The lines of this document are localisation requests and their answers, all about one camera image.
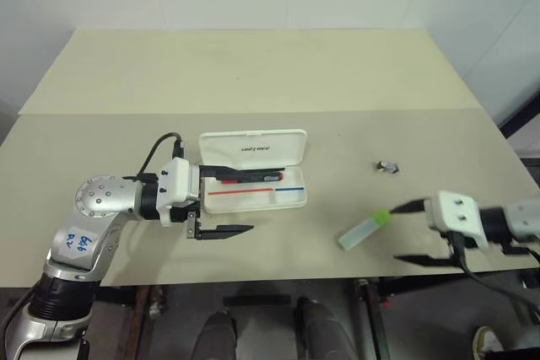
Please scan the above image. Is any white plastic pencil case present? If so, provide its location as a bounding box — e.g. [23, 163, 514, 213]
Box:
[197, 128, 310, 215]

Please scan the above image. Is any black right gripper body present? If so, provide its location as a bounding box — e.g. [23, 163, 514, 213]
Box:
[438, 228, 467, 261]

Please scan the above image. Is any black flat bar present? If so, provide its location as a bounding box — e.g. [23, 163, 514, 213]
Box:
[222, 293, 293, 308]

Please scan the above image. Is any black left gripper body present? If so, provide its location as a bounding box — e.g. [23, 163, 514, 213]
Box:
[170, 164, 204, 239]

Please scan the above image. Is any black metal table frame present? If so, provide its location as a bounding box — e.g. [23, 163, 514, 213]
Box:
[353, 266, 540, 360]

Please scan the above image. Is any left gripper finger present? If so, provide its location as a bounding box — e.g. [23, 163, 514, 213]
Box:
[195, 224, 255, 242]
[199, 164, 263, 182]

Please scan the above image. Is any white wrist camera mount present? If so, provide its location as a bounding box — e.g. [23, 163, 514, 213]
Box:
[154, 157, 201, 227]
[425, 190, 487, 250]

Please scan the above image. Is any dark rounded shape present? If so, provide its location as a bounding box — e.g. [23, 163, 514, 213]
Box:
[195, 310, 238, 360]

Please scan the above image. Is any black slanted metal post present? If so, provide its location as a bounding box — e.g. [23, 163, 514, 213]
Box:
[496, 90, 540, 138]

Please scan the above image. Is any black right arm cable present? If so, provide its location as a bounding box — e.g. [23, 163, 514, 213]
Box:
[448, 231, 540, 315]

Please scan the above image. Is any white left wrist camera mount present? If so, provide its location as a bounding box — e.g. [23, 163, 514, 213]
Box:
[154, 157, 201, 227]

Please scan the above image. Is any small dark metal clip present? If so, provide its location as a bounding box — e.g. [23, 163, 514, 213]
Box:
[375, 159, 401, 175]

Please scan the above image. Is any rusty metal table leg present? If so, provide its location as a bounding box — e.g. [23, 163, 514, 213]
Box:
[125, 285, 166, 360]

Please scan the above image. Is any white shoe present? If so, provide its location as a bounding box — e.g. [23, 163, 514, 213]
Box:
[472, 325, 508, 360]

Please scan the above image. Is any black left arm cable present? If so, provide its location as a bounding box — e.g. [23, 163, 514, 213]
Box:
[136, 132, 187, 180]

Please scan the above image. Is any red and black marker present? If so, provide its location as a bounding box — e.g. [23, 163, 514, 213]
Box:
[220, 169, 285, 185]

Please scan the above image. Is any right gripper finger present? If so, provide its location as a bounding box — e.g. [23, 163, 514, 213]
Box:
[392, 253, 462, 268]
[389, 197, 432, 215]

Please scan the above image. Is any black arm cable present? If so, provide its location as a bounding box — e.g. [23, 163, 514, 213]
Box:
[136, 132, 187, 180]
[448, 231, 540, 315]

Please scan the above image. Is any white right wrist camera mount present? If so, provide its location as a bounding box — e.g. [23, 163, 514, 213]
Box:
[425, 190, 487, 250]

